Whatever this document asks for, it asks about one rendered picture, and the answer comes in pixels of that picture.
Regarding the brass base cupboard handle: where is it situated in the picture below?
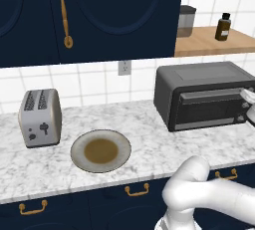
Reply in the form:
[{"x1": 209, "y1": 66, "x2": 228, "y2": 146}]
[
  {"x1": 18, "y1": 198, "x2": 49, "y2": 216},
  {"x1": 124, "y1": 182, "x2": 150, "y2": 198},
  {"x1": 213, "y1": 167, "x2": 239, "y2": 181}
]

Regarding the grey toaster oven door handle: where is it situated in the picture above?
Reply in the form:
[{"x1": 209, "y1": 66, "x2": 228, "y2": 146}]
[{"x1": 179, "y1": 89, "x2": 247, "y2": 105}]

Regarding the brass wall cupboard door handle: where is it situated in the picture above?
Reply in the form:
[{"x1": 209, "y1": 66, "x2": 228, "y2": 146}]
[{"x1": 55, "y1": 0, "x2": 75, "y2": 50}]

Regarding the brown bottle with black cap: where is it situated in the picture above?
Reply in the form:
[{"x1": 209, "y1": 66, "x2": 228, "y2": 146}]
[{"x1": 214, "y1": 12, "x2": 233, "y2": 42}]

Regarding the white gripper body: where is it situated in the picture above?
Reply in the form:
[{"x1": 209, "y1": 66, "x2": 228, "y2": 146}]
[{"x1": 239, "y1": 87, "x2": 255, "y2": 105}]

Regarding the wooden wall shelf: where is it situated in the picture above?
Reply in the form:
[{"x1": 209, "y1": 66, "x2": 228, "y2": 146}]
[{"x1": 173, "y1": 25, "x2": 255, "y2": 59}]

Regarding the navy wall cupboard door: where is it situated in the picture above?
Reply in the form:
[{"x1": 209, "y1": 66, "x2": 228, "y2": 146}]
[
  {"x1": 0, "y1": 0, "x2": 62, "y2": 69},
  {"x1": 45, "y1": 0, "x2": 185, "y2": 65}
]

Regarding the grey jar with dark lid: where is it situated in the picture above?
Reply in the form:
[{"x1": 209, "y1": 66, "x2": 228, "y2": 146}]
[{"x1": 175, "y1": 4, "x2": 197, "y2": 39}]

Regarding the navy base cupboard front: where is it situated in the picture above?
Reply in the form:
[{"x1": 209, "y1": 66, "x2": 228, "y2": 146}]
[
  {"x1": 207, "y1": 162, "x2": 255, "y2": 230},
  {"x1": 87, "y1": 176, "x2": 171, "y2": 230},
  {"x1": 0, "y1": 191, "x2": 91, "y2": 230}
]

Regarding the toaster oven glass door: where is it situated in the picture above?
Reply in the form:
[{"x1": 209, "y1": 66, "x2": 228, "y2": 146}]
[{"x1": 170, "y1": 86, "x2": 255, "y2": 132}]

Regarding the dark grey toaster oven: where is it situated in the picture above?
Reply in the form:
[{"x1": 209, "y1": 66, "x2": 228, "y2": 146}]
[{"x1": 152, "y1": 61, "x2": 255, "y2": 133}]

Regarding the silver two-slot toaster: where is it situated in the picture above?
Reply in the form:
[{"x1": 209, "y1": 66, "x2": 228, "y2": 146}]
[{"x1": 17, "y1": 88, "x2": 64, "y2": 149}]

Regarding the grey plate with brown centre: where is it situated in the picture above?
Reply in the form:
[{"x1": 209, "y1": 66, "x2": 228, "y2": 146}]
[{"x1": 69, "y1": 128, "x2": 132, "y2": 174}]

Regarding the grey wall power outlet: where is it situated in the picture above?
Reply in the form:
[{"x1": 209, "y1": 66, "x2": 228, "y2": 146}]
[{"x1": 118, "y1": 60, "x2": 132, "y2": 77}]

